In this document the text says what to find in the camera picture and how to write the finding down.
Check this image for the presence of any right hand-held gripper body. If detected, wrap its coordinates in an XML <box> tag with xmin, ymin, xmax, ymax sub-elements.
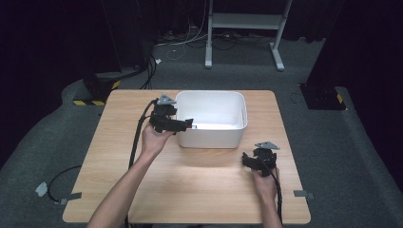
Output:
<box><xmin>252</xmin><ymin>141</ymin><xmax>281</xmax><ymax>178</ymax></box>

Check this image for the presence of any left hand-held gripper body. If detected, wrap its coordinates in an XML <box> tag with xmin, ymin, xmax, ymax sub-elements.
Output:
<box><xmin>147</xmin><ymin>93</ymin><xmax>179</xmax><ymax>134</ymax></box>

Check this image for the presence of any white plastic bin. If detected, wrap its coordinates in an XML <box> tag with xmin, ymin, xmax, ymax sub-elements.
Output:
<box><xmin>172</xmin><ymin>90</ymin><xmax>249</xmax><ymax>150</ymax></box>

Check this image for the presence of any person's left hand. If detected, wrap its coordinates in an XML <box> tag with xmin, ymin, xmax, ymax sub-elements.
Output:
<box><xmin>140</xmin><ymin>122</ymin><xmax>176</xmax><ymax>159</ymax></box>

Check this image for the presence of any person's right hand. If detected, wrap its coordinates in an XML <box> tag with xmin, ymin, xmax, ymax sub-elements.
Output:
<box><xmin>251</xmin><ymin>167</ymin><xmax>281</xmax><ymax>205</ymax></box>

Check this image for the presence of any grey tape strip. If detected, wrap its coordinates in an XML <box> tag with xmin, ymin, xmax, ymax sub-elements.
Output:
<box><xmin>293</xmin><ymin>189</ymin><xmax>316</xmax><ymax>200</ymax></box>
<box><xmin>58</xmin><ymin>191</ymin><xmax>84</xmax><ymax>205</ymax></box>

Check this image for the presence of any black striped stand base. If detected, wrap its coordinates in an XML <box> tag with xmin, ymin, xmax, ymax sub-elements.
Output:
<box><xmin>72</xmin><ymin>70</ymin><xmax>123</xmax><ymax>107</ymax></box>

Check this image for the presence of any white metal stand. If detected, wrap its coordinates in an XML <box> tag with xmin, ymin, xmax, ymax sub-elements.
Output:
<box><xmin>203</xmin><ymin>0</ymin><xmax>294</xmax><ymax>72</ymax></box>

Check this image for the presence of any white floor tag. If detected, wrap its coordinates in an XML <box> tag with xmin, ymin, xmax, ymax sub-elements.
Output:
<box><xmin>34</xmin><ymin>180</ymin><xmax>48</xmax><ymax>198</ymax></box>

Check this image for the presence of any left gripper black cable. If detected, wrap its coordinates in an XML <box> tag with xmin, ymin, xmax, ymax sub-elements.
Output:
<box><xmin>124</xmin><ymin>98</ymin><xmax>160</xmax><ymax>228</ymax></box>

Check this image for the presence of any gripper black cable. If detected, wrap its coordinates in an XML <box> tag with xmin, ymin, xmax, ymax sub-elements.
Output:
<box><xmin>259</xmin><ymin>158</ymin><xmax>284</xmax><ymax>224</ymax></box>
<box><xmin>124</xmin><ymin>98</ymin><xmax>160</xmax><ymax>228</ymax></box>

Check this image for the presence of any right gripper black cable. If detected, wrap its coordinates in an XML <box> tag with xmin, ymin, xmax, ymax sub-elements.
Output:
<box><xmin>259</xmin><ymin>158</ymin><xmax>284</xmax><ymax>224</ymax></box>

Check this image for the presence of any black cable bundle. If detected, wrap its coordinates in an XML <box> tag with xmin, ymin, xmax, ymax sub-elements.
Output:
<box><xmin>140</xmin><ymin>54</ymin><xmax>159</xmax><ymax>91</ymax></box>

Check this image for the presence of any thin white cable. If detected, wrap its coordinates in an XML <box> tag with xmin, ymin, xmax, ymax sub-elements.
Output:
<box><xmin>164</xmin><ymin>12</ymin><xmax>208</xmax><ymax>62</ymax></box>

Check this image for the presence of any tangle of floor cables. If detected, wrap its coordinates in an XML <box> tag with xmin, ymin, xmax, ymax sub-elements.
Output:
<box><xmin>154</xmin><ymin>28</ymin><xmax>276</xmax><ymax>51</ymax></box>

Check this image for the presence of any black floor cable loop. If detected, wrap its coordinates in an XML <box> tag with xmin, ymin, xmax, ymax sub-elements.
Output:
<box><xmin>47</xmin><ymin>164</ymin><xmax>83</xmax><ymax>203</ymax></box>

